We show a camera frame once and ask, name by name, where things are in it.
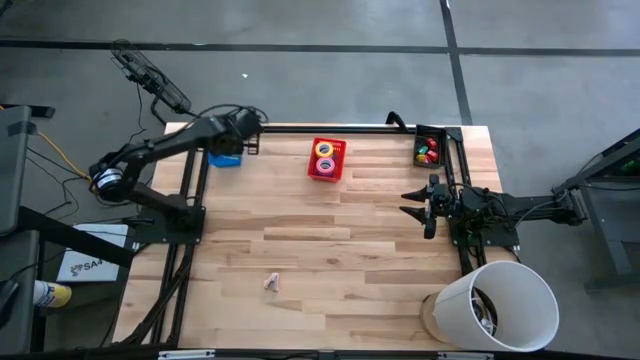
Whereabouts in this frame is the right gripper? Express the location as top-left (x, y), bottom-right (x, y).
top-left (398, 173), bottom-right (455, 241)

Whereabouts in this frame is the red plastic basket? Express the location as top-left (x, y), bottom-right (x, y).
top-left (306, 136), bottom-right (348, 184)

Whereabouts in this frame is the pink tape roll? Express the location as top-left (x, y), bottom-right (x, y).
top-left (315, 156), bottom-right (337, 177)

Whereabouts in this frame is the blue plastic basket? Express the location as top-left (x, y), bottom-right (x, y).
top-left (206, 151), bottom-right (243, 169)

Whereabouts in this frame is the black plastic basket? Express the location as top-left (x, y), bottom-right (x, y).
top-left (413, 124), bottom-right (449, 170)

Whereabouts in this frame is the white lamp shade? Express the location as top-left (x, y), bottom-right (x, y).
top-left (432, 260), bottom-right (560, 353)

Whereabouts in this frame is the wooden lamp base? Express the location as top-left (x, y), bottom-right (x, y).
top-left (419, 292), bottom-right (451, 344)

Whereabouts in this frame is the black diagonal brace beam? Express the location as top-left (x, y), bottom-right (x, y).
top-left (17, 206), bottom-right (137, 269)

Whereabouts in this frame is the white cardboard box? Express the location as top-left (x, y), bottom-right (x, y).
top-left (55, 224), bottom-right (131, 284)

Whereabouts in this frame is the dark grey desk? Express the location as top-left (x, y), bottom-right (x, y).
top-left (0, 103), bottom-right (57, 237)
top-left (0, 229), bottom-right (49, 356)

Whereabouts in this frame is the yellow and white can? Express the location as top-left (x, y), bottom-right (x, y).
top-left (32, 279), bottom-right (73, 309)

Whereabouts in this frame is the black computer mouse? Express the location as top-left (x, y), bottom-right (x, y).
top-left (0, 279), bottom-right (20, 329)

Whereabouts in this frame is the black aluminium table frame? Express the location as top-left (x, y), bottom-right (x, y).
top-left (113, 122), bottom-right (489, 347)

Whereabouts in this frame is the black curved bracket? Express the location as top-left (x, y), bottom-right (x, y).
top-left (385, 110), bottom-right (409, 133)

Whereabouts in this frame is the black floor cable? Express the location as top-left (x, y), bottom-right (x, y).
top-left (24, 82), bottom-right (159, 221)

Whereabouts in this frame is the black wire floor fan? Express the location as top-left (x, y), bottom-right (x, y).
top-left (109, 38), bottom-right (209, 126)

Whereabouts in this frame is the lamp inner wire fitting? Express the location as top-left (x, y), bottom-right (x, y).
top-left (469, 288), bottom-right (500, 337)

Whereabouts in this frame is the silver rail bracket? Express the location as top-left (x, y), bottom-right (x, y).
top-left (436, 351), bottom-right (495, 360)
top-left (157, 349), bottom-right (217, 360)

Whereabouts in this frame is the yellow floor cable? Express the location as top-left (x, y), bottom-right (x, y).
top-left (0, 103), bottom-right (96, 184)

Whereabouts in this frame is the black side desk frame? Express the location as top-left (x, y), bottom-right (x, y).
top-left (550, 127), bottom-right (640, 292)

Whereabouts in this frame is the black horizontal rail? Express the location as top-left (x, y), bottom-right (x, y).
top-left (0, 346), bottom-right (640, 360)

